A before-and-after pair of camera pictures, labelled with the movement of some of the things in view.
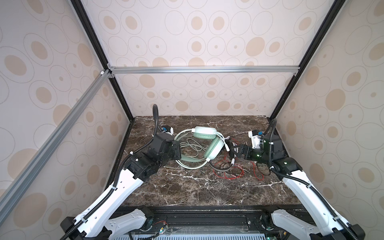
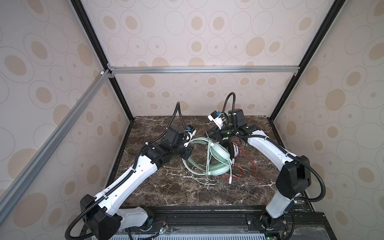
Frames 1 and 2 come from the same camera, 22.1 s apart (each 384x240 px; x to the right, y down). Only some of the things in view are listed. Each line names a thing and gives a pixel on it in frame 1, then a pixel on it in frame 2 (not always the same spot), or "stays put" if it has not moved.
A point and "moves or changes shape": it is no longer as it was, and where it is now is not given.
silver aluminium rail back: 225,69 stays put
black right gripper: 248,151 -> 211,134
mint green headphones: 215,149 moves or changes shape
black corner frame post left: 78,7 stays put
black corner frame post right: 333,14 stays put
